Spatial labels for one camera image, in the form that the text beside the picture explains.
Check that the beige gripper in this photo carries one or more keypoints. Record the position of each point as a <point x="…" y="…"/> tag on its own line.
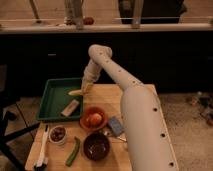
<point x="86" y="85"/>

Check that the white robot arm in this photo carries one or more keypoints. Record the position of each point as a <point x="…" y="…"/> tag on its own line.
<point x="148" y="141"/>

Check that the beige block in tray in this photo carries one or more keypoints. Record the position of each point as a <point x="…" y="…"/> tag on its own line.
<point x="70" y="108"/>

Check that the green plastic tray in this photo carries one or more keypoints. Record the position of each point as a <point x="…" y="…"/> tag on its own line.
<point x="56" y="98"/>

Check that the orange bowl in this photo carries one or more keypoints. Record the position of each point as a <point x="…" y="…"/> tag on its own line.
<point x="84" y="120"/>

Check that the orange fruit in bowl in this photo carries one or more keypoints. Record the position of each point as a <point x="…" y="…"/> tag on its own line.
<point x="95" y="119"/>

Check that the blue sponge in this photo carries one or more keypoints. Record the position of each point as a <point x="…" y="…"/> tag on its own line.
<point x="116" y="126"/>

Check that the white cup with food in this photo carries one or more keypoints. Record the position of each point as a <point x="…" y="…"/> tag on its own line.
<point x="57" y="135"/>

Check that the red object on counter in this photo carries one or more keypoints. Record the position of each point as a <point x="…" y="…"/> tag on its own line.
<point x="88" y="21"/>

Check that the dark brown bowl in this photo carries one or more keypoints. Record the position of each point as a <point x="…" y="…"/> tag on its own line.
<point x="96" y="146"/>

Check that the green cucumber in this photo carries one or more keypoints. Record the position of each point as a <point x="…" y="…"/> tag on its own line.
<point x="74" y="152"/>

